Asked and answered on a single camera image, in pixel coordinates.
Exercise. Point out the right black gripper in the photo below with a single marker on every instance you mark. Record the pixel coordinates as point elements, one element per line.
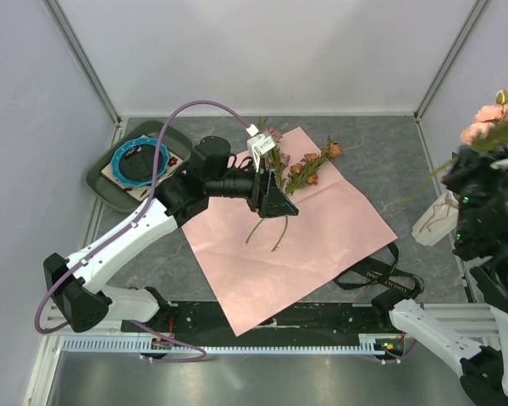
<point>472,159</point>

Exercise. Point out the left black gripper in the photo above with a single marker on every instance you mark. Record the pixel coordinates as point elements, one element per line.
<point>268,200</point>

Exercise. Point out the orange dried flower spray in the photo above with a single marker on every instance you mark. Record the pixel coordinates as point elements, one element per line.
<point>305,172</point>

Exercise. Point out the cream rosebud spray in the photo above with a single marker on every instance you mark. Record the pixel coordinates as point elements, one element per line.
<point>427,180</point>

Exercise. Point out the purple flower bouquet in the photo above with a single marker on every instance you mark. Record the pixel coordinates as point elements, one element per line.
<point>255,268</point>

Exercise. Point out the black ribbon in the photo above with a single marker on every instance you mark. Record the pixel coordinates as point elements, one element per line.
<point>378,273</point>

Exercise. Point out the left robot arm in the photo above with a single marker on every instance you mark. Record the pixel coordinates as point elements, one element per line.
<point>79,283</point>

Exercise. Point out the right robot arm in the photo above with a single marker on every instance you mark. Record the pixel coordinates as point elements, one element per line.
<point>481,236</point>

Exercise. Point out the white ceramic vase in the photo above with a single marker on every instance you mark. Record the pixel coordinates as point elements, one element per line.
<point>437,221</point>

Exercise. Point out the dark green tray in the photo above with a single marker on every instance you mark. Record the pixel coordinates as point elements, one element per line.
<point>106,190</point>

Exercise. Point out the blue rimmed black plate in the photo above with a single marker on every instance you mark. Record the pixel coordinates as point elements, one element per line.
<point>132,163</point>

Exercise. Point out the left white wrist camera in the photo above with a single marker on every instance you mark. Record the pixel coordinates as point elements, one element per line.
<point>259,144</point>

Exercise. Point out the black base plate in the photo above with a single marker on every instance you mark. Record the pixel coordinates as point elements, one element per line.
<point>301,324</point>

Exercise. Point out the right aluminium frame post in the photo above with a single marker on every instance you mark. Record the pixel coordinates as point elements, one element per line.
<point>475,13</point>

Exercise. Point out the aluminium frame post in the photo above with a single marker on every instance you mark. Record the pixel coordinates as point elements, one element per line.
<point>475,13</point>
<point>67,31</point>

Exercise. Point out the light blue cable duct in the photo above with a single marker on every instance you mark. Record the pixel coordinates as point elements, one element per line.
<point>148,345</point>

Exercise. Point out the left aluminium frame post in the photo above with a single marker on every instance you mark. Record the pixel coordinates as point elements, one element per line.
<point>67,31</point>

